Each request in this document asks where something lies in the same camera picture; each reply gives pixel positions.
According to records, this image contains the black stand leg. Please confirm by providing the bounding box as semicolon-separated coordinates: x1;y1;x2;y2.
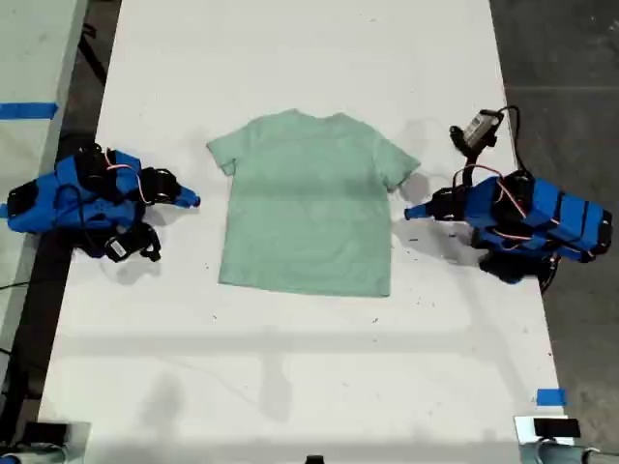
76;7;110;91

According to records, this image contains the long blue tape strip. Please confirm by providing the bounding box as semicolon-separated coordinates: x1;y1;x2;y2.
0;101;60;120

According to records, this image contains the square blue tape piece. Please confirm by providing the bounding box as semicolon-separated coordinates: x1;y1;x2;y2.
536;388;567;407

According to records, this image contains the black camera stalk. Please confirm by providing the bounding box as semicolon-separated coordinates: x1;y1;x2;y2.
137;224;163;262
454;144;485;189

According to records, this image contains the small black box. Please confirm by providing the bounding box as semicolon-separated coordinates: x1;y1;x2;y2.
22;421;69;444
533;418;581;439

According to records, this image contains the white bracket plate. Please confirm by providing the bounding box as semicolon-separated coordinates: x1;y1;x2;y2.
513;414;589;446

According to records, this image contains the grey metal plate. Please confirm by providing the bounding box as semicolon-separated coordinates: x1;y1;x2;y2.
62;420;92;464

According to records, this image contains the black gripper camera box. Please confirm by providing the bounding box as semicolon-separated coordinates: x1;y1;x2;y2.
103;226;163;265
449;108;500;151

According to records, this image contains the pale green T-shirt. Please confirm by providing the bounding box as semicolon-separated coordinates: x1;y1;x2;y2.
206;108;421;298

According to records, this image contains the black camera cable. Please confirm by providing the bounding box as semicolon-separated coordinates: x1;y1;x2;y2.
492;104;531;178
55;186;122;252

